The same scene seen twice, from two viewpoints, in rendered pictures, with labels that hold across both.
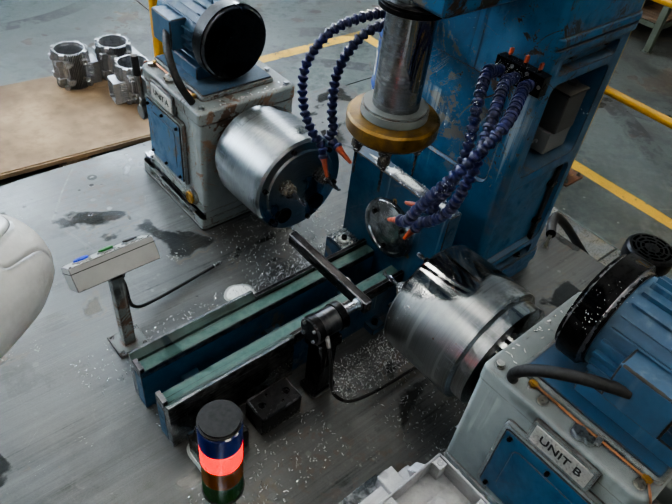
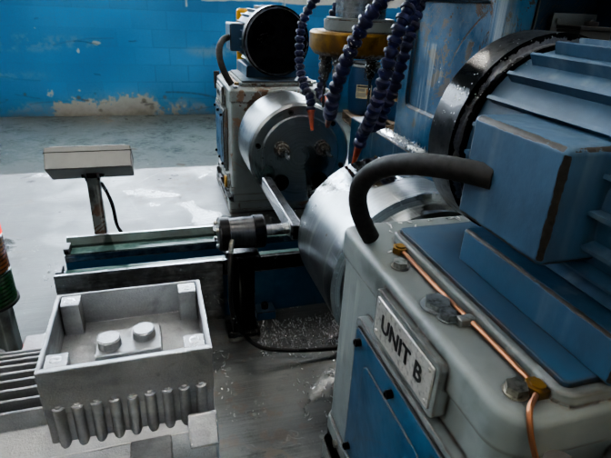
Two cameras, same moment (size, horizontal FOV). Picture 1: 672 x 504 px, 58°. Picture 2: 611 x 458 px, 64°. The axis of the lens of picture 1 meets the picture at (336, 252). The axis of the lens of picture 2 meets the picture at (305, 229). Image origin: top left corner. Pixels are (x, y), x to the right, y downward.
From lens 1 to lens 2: 0.73 m
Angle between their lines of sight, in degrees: 29
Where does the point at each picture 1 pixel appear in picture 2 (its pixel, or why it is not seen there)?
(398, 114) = (353, 17)
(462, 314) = not seen: hidden behind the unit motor
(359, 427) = (260, 380)
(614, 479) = (465, 373)
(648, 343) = (545, 101)
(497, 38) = not seen: outside the picture
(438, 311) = (340, 203)
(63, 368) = (40, 265)
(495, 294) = (414, 186)
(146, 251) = (119, 155)
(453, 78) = (445, 25)
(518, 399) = (367, 263)
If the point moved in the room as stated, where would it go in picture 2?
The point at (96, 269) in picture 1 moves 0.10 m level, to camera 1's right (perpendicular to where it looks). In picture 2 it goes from (67, 155) to (101, 164)
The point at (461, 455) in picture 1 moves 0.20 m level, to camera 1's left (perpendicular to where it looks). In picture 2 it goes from (338, 413) to (214, 357)
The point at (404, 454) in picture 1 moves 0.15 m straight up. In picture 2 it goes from (295, 422) to (298, 343)
